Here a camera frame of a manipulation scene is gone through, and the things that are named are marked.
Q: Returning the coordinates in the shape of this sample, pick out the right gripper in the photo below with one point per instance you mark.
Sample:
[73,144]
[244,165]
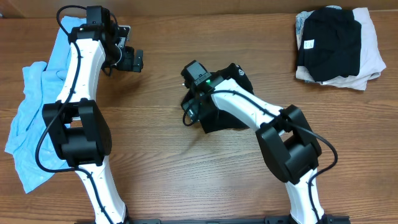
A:
[195,108]

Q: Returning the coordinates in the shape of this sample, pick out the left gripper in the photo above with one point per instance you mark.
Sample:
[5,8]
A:
[137,61]

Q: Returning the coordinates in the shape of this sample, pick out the black t-shirt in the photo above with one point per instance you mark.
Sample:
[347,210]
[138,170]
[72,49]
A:
[229,93]

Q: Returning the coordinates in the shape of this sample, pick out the light blue t-shirt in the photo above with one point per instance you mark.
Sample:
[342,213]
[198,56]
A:
[43,81]

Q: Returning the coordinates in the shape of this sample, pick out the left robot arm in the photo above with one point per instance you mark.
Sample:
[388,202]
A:
[76,127]

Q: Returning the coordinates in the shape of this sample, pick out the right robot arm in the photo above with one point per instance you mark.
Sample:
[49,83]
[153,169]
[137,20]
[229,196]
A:
[290,150]

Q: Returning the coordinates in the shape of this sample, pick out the folded black garment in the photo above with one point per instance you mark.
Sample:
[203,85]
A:
[331,44]

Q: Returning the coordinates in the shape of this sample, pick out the folded white garment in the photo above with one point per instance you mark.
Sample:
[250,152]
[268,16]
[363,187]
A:
[371,63]

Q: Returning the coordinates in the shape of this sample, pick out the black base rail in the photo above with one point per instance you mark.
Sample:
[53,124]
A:
[214,221]

